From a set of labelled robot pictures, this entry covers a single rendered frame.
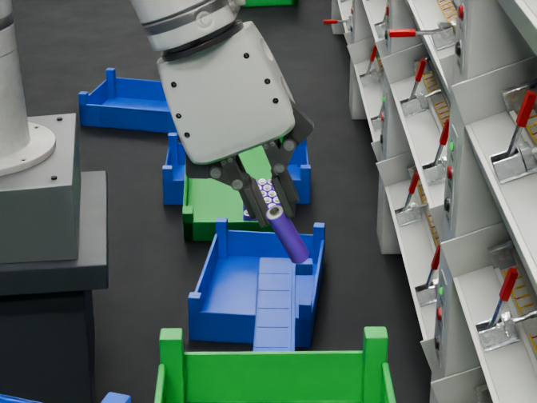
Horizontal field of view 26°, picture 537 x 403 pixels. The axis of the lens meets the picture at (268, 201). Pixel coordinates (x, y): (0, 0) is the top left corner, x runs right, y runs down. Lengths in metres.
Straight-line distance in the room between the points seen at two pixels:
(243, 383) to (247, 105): 0.25
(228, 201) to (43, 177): 0.78
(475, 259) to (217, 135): 0.51
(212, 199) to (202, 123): 1.31
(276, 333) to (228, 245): 0.63
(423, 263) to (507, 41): 0.62
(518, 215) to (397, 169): 1.01
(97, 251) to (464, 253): 0.51
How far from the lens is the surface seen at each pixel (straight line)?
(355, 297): 2.05
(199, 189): 2.32
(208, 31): 0.96
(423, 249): 1.89
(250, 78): 0.98
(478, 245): 1.41
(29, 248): 1.59
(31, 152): 1.64
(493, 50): 1.32
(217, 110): 0.99
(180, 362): 1.03
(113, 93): 2.97
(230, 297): 2.04
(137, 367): 1.87
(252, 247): 2.16
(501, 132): 1.30
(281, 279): 1.69
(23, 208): 1.56
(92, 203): 1.75
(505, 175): 1.19
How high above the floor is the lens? 1.02
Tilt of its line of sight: 25 degrees down
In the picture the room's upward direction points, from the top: straight up
